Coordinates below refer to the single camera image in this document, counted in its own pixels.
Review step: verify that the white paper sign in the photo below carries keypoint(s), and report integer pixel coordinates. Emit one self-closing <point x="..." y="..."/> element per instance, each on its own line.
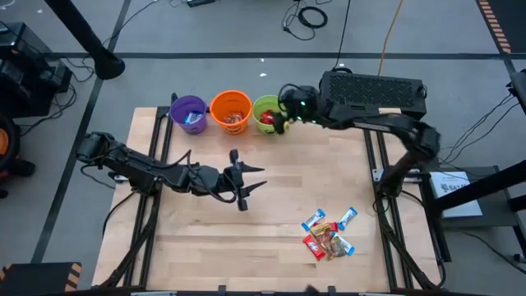
<point x="456" y="197"/>

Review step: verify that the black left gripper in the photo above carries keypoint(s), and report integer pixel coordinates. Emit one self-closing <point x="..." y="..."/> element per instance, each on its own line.
<point x="209" y="181"/>

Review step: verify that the black power strip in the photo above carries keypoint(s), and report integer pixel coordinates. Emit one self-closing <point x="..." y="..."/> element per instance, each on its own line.
<point x="201" y="3"/>

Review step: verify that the blue white chocolate bar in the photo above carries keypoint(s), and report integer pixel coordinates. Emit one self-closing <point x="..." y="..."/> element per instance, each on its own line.
<point x="190" y="120"/>
<point x="313" y="219"/>
<point x="348" y="248"/>
<point x="347" y="218"/>
<point x="198" y="116"/>

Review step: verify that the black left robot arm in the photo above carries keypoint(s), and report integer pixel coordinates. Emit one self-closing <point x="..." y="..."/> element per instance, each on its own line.
<point x="135" y="168"/>

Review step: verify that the hazard-striped black box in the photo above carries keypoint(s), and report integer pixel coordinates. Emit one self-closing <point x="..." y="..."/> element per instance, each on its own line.
<point x="37" y="281"/>

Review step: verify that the hazard-striped black mat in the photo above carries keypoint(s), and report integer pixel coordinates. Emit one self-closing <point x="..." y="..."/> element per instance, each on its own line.
<point x="513" y="20"/>

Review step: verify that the purple halloween bucket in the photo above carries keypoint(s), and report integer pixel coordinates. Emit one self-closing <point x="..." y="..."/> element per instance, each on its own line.
<point x="181" y="107"/>

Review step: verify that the green halloween bucket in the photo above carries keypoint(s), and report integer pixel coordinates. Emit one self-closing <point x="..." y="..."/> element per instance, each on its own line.
<point x="267" y="103"/>

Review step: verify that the orange halloween bucket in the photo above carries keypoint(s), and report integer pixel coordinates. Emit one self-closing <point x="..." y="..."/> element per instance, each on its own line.
<point x="224" y="104"/>

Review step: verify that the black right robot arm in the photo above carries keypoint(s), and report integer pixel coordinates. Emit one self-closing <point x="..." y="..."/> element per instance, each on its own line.
<point x="411" y="131"/>

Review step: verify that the black pole stand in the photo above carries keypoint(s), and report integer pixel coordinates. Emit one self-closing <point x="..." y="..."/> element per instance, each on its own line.
<point x="107" y="65"/>

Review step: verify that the black equipment rack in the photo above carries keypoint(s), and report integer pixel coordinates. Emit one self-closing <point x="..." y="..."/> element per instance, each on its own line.
<point x="24" y="74"/>

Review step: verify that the gold crinkly candy pack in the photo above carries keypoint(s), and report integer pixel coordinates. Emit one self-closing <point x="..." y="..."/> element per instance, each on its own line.
<point x="333" y="248"/>
<point x="319" y="230"/>
<point x="230" y="120"/>
<point x="238" y="117"/>

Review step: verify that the black aluminium table frame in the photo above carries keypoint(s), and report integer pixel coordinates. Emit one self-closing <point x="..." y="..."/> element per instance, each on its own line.
<point x="246" y="110"/>

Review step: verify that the red KitKat bar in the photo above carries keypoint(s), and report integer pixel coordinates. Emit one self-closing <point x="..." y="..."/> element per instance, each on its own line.
<point x="272" y="121"/>
<point x="269" y="114"/>
<point x="333" y="226"/>
<point x="264" y="121"/>
<point x="314" y="248"/>

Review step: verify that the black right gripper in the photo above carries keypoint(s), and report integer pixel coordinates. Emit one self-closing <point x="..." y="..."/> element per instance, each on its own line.
<point x="306" y="98"/>

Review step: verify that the silver mounting plate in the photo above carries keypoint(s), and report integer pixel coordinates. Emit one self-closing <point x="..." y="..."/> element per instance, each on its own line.
<point x="375" y="174"/>

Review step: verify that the black computer case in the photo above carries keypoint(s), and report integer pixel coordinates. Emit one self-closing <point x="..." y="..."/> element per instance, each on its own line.
<point x="370" y="88"/>

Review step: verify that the black side stand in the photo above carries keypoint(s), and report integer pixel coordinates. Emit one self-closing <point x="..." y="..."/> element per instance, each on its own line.
<point x="499" y="218"/>

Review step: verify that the black orange wheeled machine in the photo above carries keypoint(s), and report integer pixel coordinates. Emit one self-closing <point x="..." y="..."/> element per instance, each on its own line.
<point x="8" y="164"/>

